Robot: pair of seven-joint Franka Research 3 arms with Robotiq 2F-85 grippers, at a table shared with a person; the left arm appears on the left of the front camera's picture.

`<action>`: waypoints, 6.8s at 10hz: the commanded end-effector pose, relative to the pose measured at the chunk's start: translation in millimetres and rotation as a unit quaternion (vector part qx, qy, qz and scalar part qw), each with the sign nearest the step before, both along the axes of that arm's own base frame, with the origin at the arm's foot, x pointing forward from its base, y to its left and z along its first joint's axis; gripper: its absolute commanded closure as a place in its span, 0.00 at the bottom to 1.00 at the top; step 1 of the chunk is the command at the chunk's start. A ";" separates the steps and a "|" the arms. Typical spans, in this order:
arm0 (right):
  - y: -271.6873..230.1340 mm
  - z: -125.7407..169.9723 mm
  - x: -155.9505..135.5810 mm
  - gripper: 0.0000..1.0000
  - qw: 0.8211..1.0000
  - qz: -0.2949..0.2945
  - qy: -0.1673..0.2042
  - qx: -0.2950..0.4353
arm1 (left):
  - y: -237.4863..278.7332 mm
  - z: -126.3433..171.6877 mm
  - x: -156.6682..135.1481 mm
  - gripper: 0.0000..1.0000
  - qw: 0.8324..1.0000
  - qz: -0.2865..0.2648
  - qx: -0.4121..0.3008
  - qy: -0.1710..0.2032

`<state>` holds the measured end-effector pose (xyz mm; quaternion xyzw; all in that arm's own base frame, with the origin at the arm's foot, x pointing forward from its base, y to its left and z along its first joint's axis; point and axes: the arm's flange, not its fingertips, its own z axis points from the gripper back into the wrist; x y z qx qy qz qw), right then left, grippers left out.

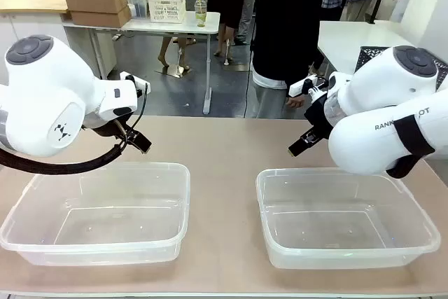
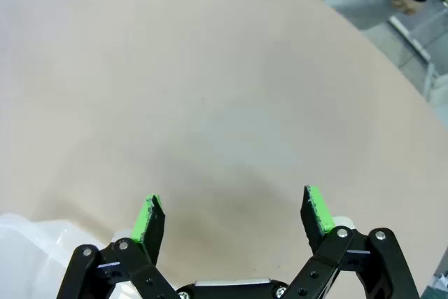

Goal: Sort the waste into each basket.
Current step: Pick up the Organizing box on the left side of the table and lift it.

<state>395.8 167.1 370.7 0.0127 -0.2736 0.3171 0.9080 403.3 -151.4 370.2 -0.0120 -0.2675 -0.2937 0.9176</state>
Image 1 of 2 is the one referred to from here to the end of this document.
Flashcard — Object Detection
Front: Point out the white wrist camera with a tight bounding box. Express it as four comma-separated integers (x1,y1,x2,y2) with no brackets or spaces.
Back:
288,75,330,99
120,71,151,96

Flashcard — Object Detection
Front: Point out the clear plastic bin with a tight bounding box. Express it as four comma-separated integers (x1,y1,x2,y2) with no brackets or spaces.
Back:
0,161,191,267
255,167,442,270

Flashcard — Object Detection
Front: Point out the black strap on arm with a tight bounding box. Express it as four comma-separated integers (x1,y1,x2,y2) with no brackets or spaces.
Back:
386,114,437,179

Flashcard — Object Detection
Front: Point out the white lattice basket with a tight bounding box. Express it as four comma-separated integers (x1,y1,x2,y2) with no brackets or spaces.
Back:
147,0,186,24

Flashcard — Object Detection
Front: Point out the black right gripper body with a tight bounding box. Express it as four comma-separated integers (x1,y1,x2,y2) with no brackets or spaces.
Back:
303,97,333,135

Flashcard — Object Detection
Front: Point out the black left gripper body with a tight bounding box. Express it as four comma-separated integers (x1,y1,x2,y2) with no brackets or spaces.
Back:
91,113,140,144

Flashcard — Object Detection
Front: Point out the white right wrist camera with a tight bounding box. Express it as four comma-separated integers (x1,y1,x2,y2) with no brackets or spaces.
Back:
288,75,330,99

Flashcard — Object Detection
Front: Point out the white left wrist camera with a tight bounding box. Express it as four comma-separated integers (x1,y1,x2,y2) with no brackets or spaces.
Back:
120,71,151,96

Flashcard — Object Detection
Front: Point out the thin black cable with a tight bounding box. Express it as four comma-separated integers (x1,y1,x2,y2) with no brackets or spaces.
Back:
124,74,148,128

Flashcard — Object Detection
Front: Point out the white folding table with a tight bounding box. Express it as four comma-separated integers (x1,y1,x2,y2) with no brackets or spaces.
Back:
62,11,221,115

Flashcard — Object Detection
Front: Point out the plastic drink cup with straw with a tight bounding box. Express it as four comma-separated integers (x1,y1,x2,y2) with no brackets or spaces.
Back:
194,0,208,28

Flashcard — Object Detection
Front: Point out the clear storage box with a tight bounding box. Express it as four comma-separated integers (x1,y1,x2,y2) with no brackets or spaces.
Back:
125,0,152,19

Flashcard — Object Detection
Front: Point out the white side table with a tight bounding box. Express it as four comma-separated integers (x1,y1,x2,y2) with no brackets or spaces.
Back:
317,20,417,79

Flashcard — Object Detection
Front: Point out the brown cardboard box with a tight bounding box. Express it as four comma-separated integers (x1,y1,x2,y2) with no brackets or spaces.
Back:
69,6,133,29
64,0,129,13

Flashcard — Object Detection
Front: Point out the person in black coat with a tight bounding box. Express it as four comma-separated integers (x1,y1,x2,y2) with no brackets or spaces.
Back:
250,0,325,120

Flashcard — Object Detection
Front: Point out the black sleeved cable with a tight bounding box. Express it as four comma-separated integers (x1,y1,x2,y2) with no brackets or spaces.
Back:
0,143,127,176

